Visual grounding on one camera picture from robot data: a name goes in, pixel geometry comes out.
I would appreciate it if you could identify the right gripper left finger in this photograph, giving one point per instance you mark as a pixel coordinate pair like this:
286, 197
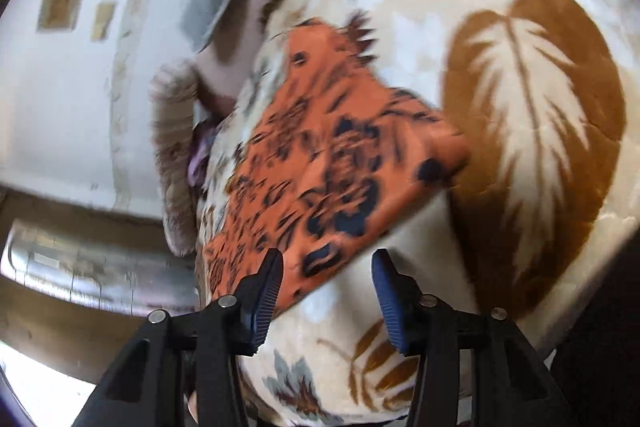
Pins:
147, 383

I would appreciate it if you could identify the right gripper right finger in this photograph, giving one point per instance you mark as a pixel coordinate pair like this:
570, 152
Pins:
511, 385

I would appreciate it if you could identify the orange black floral garment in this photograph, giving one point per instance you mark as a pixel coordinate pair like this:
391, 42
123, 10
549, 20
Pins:
335, 162

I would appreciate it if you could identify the brown door with stained glass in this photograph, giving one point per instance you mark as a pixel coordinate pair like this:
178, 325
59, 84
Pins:
76, 283

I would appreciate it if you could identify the purple cloth under bolster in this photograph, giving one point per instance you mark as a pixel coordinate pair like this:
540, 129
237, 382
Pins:
202, 140

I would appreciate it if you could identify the striped floral bolster pillow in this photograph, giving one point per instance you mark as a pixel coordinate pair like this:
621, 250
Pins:
173, 92

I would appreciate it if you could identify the pink padded headboard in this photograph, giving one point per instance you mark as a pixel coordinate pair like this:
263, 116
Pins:
227, 61

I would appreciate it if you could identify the leaf pattern plush blanket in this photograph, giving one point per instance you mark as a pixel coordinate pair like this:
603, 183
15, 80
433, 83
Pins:
546, 93

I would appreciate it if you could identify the gold wall switch right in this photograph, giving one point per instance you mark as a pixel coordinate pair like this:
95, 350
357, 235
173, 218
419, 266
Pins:
105, 11

